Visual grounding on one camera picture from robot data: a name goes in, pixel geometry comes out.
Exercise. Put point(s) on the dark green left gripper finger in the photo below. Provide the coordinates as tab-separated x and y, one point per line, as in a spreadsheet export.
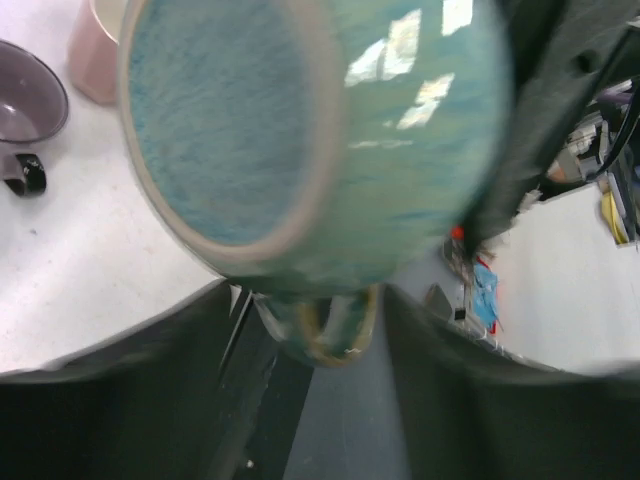
561	53

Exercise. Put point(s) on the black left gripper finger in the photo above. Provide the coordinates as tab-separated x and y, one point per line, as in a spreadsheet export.
173	397
469	412

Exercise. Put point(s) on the green mug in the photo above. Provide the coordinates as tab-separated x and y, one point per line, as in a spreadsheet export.
306	150

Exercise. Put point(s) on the lilac mug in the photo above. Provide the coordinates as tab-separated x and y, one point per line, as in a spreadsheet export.
34	110

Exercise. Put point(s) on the pink faceted mug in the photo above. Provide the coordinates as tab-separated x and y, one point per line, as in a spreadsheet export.
93	46

